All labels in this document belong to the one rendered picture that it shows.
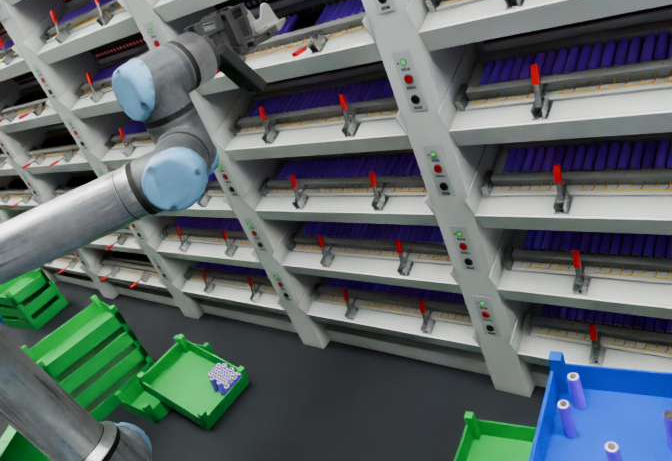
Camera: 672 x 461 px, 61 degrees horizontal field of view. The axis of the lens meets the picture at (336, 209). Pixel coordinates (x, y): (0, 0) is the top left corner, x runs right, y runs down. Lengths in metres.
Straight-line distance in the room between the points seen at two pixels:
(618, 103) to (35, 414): 1.21
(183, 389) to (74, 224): 1.20
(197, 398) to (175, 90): 1.24
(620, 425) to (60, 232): 0.88
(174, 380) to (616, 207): 1.50
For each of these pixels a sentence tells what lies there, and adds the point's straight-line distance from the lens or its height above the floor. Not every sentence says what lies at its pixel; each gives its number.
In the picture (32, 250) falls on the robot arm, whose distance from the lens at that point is 0.97.
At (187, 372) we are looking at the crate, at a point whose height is 0.07.
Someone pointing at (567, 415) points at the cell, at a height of 0.45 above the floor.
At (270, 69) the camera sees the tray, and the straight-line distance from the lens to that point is 1.35.
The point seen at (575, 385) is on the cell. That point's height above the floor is 0.46.
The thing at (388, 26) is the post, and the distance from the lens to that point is 1.12.
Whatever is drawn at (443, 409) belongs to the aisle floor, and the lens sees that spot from 1.62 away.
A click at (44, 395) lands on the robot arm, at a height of 0.59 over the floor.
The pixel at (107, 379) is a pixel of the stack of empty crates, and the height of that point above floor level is 0.11.
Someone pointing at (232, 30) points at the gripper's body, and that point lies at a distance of 1.10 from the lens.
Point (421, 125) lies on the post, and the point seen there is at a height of 0.77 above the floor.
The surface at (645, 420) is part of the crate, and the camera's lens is 1.00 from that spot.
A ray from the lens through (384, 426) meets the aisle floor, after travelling 1.64.
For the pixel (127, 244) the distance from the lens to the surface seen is 2.52.
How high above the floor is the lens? 1.18
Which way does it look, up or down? 25 degrees down
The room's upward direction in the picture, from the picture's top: 23 degrees counter-clockwise
